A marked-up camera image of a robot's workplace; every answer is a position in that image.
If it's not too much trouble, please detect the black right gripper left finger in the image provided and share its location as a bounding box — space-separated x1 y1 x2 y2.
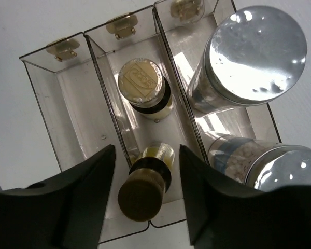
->
0 145 116 248

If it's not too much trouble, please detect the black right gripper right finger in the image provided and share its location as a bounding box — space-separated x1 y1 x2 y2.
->
179 145 311 248

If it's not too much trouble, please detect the yellow-label oil bottle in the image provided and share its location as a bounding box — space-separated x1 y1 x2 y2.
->
118 58 173 120
118 141 175 222

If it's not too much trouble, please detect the white blue jar silver lid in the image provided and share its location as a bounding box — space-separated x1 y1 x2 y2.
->
187 5 307 114

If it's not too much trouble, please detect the clear three-tier organizer rack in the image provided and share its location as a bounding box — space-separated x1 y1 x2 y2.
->
21 1 278 248

